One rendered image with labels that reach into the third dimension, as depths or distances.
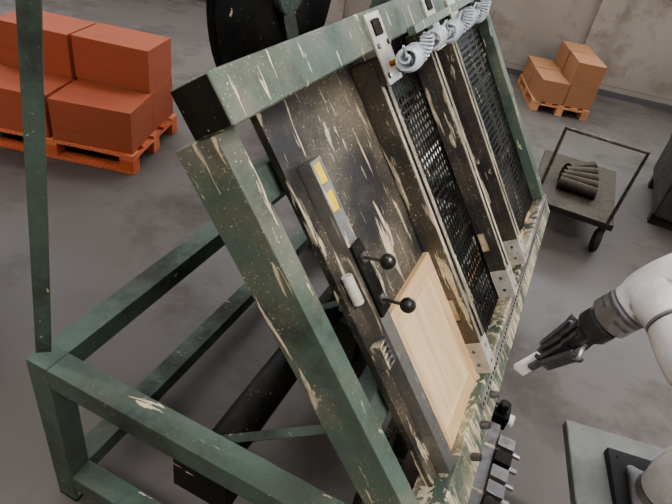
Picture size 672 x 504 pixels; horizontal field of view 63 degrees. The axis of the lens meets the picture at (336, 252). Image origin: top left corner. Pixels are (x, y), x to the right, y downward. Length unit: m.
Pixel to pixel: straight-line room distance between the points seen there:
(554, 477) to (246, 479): 1.75
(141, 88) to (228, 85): 3.72
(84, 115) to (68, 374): 2.83
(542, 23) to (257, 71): 7.76
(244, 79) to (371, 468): 0.88
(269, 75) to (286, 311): 0.46
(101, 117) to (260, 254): 3.45
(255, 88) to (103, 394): 1.15
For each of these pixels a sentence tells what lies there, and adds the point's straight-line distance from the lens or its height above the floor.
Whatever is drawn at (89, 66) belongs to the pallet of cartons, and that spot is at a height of 0.60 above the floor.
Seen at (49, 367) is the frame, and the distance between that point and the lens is 1.99.
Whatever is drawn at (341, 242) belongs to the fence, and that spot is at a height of 1.50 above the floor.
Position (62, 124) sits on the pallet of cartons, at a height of 0.30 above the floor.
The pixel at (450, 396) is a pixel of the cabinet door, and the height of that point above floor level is 0.97.
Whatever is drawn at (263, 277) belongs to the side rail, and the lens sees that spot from 1.10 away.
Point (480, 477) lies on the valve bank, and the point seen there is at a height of 0.74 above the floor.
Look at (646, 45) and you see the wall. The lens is 8.99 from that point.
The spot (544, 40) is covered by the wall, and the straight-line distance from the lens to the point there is 8.76.
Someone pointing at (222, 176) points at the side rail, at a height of 1.72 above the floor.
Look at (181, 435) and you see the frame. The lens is 1.76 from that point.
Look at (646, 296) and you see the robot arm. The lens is 1.15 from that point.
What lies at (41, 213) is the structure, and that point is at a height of 1.40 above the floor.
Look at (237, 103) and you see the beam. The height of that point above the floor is 1.86.
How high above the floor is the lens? 2.24
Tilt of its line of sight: 36 degrees down
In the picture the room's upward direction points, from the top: 11 degrees clockwise
